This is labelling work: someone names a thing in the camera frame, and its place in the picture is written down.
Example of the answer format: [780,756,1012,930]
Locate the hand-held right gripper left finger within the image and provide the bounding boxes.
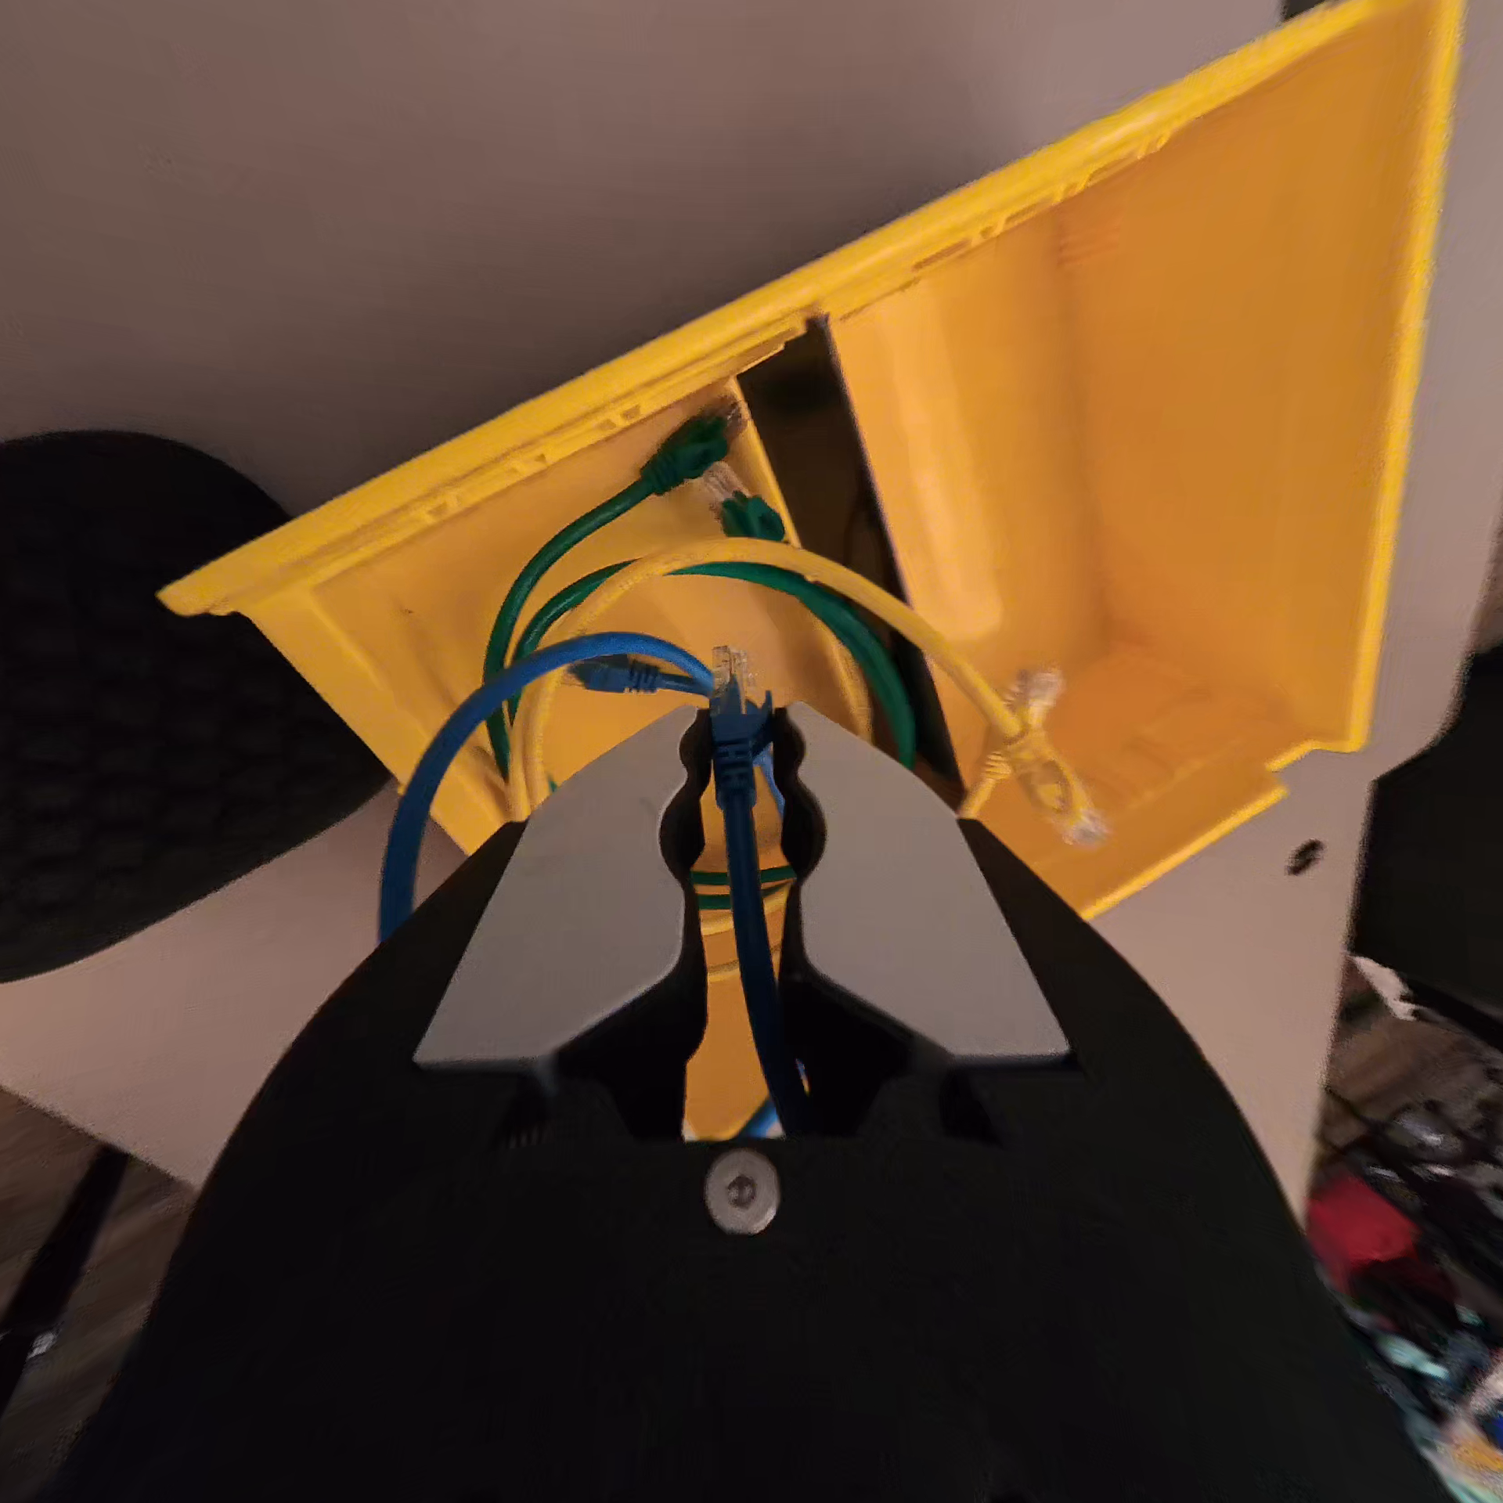
[413,701,717,1069]

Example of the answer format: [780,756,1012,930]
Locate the yellow ethernet cable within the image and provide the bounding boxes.
[517,540,1111,849]

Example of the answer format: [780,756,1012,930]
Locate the blurred clutter pile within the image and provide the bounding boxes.
[1306,962,1503,1503]

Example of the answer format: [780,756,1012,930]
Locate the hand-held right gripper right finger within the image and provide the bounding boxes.
[763,701,1071,1064]

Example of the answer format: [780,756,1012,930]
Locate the yellow plastic bin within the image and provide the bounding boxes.
[157,0,1468,1139]

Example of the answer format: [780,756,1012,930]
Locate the black round textured object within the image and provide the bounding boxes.
[0,430,395,982]

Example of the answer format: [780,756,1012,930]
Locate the black metal table leg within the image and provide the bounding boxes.
[0,1144,132,1398]

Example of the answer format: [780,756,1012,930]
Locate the green ethernet cable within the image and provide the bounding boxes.
[483,404,919,894]

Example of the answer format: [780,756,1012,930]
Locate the blue ethernet cable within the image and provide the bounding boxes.
[377,633,814,1139]

